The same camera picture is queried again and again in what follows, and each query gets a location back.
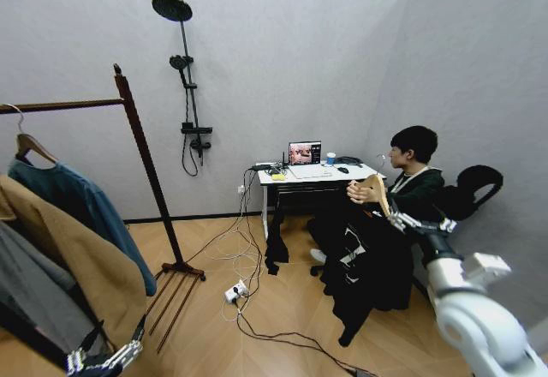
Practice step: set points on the blue and white cup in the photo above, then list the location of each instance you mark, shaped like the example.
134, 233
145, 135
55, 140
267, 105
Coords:
331, 158

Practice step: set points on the black shower mixer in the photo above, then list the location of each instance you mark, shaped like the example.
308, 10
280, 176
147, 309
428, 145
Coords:
196, 129

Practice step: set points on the brown wooden hanger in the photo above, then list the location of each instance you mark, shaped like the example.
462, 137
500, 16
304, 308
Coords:
36, 147

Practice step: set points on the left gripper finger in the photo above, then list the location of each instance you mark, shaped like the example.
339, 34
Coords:
126, 353
76, 362

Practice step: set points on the person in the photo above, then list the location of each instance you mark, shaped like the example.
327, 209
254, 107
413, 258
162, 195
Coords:
417, 188

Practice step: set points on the teal sweater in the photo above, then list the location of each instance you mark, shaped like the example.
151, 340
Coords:
85, 201

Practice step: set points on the black garment with white print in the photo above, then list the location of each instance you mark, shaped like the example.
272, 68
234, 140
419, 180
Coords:
377, 274

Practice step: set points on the open laptop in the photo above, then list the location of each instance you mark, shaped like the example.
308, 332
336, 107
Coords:
304, 154

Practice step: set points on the white desk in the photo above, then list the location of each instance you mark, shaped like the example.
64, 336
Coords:
308, 181

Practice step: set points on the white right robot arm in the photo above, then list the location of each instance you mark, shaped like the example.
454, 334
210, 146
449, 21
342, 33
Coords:
479, 321

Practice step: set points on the black computer mouse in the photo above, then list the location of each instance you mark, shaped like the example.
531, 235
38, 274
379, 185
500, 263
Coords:
343, 170

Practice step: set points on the black router with antenna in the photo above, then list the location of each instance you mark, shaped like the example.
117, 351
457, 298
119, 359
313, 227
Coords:
265, 165

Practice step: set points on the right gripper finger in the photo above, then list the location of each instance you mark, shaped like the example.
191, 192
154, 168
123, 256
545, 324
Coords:
446, 225
401, 222

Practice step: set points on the yellow pad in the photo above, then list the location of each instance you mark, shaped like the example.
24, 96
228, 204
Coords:
278, 177

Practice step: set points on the grey garment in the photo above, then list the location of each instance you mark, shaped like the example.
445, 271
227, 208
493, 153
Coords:
25, 291

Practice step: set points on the white wall plug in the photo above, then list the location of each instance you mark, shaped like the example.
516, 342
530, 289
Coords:
241, 188

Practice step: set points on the black hand shower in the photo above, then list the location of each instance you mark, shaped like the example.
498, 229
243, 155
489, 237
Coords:
176, 62

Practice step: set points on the dark wooden clothes rack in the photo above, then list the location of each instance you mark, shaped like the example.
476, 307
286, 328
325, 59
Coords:
141, 137

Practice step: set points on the black rain shower head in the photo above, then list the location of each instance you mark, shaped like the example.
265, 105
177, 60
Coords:
171, 7

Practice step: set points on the black shower rail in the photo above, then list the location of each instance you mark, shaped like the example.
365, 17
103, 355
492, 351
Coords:
194, 107

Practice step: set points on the light wooden hanger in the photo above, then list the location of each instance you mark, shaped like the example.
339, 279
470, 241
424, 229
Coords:
379, 188

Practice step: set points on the black headset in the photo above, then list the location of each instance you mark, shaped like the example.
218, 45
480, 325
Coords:
349, 160

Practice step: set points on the black cloth under desk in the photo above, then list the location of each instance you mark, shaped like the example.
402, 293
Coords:
276, 244

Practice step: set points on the white power strip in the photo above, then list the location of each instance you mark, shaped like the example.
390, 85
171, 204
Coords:
236, 291

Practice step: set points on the tan coat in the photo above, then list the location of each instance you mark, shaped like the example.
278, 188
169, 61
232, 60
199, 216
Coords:
64, 257

